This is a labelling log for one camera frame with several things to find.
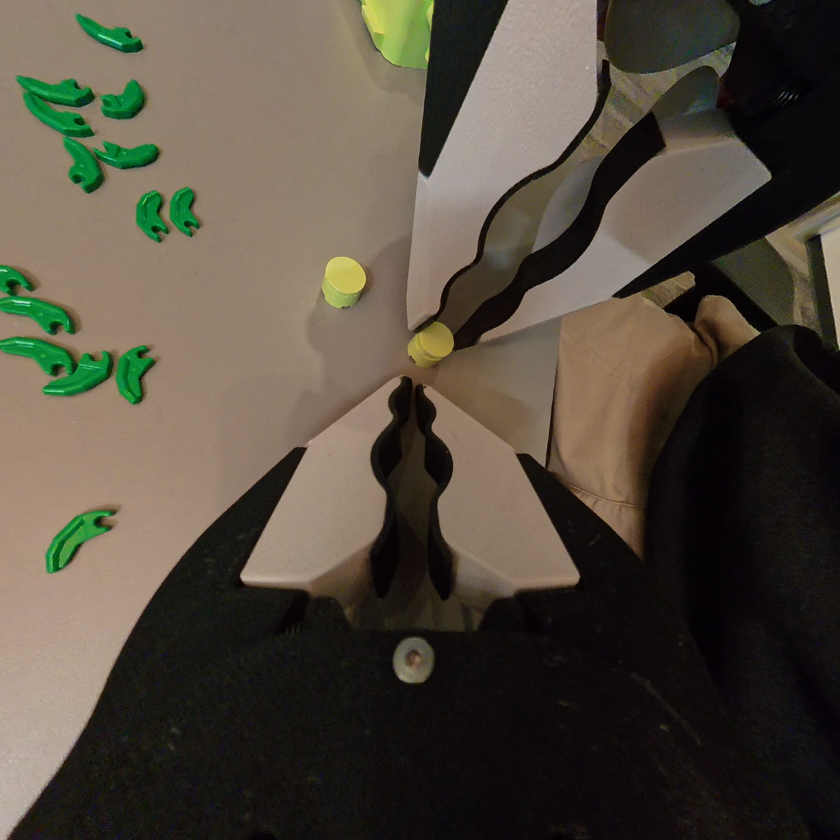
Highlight person's black clothed body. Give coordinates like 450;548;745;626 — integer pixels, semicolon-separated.
646;325;840;840

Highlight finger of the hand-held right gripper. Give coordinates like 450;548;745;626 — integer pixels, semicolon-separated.
407;0;739;332
453;66;773;349

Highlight lime round brick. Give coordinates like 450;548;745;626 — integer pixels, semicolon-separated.
407;323;455;369
322;257;367;310

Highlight scattered green leaf pieces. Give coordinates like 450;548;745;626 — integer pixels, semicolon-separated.
0;13;201;574

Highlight person's beige trousers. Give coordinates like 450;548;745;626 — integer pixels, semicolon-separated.
548;294;762;559

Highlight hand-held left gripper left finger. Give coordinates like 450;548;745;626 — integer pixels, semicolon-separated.
239;377;414;614

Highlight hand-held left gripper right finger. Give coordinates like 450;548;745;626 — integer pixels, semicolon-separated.
415;385;581;614

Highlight lime green brick model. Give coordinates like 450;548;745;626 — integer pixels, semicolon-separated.
361;0;434;69

